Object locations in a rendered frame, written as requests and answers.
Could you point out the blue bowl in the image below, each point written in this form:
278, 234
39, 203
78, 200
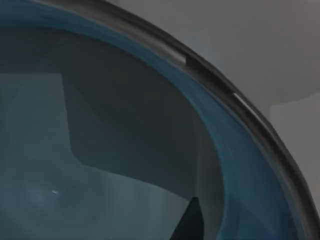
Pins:
100, 125

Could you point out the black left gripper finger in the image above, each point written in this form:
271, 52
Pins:
192, 225

